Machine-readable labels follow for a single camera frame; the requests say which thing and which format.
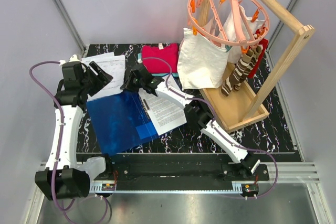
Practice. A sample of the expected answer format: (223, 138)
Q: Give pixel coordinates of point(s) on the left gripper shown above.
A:
(105, 78)

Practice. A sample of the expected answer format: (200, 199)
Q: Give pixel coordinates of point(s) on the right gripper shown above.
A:
(127, 85)

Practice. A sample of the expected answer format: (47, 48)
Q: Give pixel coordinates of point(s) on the printed paper stack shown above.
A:
(114, 66)

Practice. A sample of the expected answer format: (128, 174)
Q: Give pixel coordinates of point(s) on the blue plastic folder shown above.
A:
(120, 122)

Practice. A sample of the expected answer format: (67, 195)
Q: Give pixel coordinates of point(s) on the white paper sheets stack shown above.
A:
(164, 115)

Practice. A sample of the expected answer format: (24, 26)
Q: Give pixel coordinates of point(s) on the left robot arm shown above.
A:
(63, 177)

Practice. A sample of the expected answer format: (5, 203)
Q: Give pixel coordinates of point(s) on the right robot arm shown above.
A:
(198, 113)

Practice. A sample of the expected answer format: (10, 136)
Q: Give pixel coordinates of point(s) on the red folded shirt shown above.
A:
(160, 59)

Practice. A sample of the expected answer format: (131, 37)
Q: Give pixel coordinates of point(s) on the teal folded shirt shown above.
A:
(175, 75)

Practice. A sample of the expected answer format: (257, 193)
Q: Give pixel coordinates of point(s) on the white hanging towel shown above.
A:
(201, 63)

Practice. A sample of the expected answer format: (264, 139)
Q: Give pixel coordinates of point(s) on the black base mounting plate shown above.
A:
(175, 174)

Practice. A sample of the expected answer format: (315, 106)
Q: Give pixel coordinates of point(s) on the brown striped socks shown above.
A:
(241, 70)

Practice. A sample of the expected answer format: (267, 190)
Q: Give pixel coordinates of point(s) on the pink round clip hanger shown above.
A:
(228, 22)

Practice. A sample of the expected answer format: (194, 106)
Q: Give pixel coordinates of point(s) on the red hanging cloth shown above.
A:
(263, 44)

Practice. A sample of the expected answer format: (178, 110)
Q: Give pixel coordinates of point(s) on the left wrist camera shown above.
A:
(78, 59)

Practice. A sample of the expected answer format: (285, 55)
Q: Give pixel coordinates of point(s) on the wooden drying rack frame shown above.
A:
(286, 43)

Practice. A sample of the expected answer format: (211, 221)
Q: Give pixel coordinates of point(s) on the aluminium rail frame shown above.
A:
(293, 195)

